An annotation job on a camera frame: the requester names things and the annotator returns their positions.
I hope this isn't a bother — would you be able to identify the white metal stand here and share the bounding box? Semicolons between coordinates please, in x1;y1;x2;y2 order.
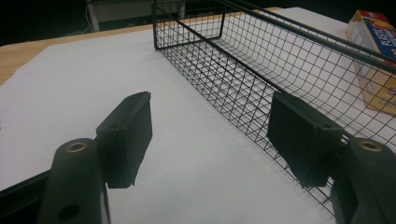
85;0;101;33

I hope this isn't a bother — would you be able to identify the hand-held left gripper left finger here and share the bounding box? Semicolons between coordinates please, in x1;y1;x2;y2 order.
94;91;154;189

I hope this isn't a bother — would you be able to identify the yellow and blue cardboard box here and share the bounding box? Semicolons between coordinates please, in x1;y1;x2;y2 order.
345;8;396;118

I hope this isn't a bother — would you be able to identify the black wire mesh basket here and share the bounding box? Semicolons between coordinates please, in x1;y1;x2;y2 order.
151;0;396;217

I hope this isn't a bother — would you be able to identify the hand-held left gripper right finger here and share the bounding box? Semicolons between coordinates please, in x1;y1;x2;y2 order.
266;91;346;189

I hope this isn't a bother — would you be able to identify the white paper sheet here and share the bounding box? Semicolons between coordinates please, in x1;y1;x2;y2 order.
0;7;396;224

